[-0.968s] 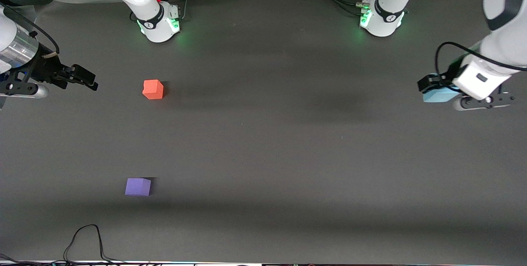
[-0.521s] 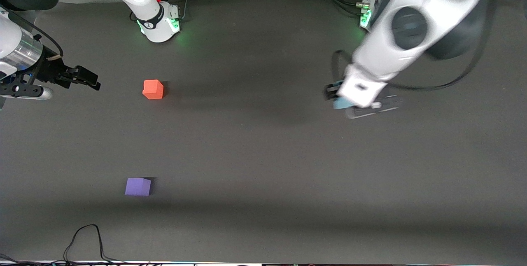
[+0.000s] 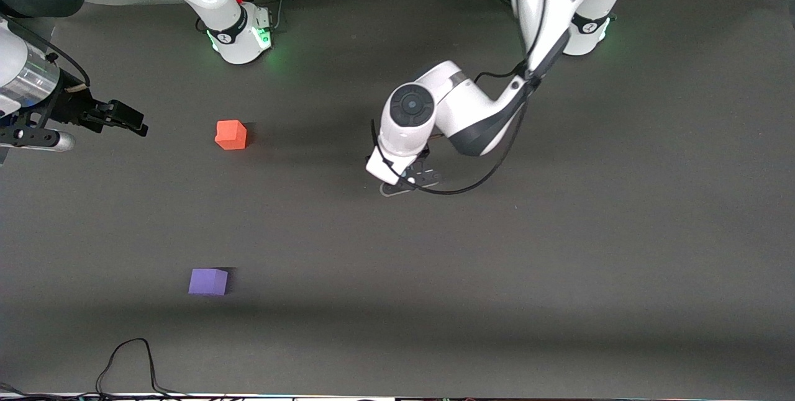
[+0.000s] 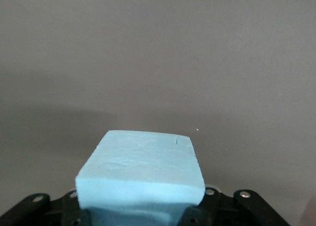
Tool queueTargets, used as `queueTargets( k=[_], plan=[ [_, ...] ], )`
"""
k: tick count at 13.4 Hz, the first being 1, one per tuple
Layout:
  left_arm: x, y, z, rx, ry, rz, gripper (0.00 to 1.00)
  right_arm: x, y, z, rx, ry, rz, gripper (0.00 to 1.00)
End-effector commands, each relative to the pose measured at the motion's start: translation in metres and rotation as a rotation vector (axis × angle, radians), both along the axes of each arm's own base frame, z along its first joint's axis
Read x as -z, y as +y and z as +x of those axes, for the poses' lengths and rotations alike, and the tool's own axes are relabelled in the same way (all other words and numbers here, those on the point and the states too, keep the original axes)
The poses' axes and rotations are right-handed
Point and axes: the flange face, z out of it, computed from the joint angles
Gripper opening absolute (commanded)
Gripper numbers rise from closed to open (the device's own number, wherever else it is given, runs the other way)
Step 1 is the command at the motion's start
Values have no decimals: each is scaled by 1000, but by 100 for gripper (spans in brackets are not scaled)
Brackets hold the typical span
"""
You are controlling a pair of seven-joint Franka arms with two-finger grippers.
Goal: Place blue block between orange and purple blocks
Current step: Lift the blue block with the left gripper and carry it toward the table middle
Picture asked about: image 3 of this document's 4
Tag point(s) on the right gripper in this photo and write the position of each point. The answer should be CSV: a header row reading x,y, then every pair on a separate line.
x,y
69,107

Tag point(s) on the purple foam block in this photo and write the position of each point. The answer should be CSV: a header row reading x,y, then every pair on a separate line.
x,y
208,282

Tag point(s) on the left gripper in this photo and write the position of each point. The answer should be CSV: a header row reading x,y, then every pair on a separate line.
x,y
425,150

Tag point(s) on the dark grey table mat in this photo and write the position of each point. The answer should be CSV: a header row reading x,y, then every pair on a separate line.
x,y
435,264

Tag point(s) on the orange foam block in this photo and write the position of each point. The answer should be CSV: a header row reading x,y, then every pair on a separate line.
x,y
231,135

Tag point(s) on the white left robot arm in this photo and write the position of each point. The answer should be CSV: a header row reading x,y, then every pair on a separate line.
x,y
472,115

